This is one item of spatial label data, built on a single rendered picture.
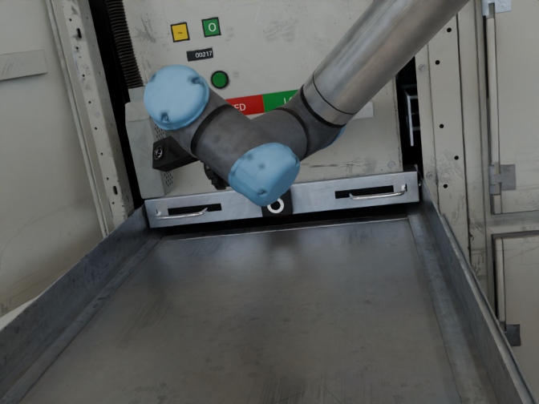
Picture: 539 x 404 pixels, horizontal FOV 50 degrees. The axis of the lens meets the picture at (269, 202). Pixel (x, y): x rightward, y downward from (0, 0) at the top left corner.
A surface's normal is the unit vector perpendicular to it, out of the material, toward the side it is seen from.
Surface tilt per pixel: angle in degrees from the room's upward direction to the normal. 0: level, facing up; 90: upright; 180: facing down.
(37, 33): 90
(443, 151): 90
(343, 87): 110
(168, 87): 60
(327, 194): 90
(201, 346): 0
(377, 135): 90
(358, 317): 0
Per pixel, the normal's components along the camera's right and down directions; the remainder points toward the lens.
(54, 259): 0.89, 0.00
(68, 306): 0.98, -0.10
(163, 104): -0.18, -0.22
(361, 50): -0.64, 0.32
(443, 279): -0.14, -0.95
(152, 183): -0.14, 0.29
